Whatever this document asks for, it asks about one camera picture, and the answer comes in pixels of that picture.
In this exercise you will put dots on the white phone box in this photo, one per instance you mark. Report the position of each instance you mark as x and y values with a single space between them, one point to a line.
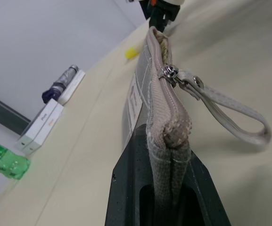
47 128
35 122

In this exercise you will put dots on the green plastic bottle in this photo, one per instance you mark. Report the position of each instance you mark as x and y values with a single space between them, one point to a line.
2 160

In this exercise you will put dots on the dark grey wall rail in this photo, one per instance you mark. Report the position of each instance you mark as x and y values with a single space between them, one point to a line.
6 113

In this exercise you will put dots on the flat white box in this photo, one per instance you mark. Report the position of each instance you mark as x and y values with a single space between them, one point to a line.
73 88

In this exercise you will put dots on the folded dark blue umbrella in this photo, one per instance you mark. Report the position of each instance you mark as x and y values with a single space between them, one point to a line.
60 82

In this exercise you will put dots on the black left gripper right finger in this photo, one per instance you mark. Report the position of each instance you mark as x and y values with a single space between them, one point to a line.
204 200

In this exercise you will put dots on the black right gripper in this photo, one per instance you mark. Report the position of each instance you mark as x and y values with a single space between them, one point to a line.
161 5

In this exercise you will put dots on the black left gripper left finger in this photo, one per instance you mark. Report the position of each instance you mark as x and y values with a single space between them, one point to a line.
128 188

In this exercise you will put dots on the yellow highlighter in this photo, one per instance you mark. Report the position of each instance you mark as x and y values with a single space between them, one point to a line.
131 52

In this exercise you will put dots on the grey grid zipper pouch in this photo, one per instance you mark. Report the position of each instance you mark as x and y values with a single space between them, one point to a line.
164 110

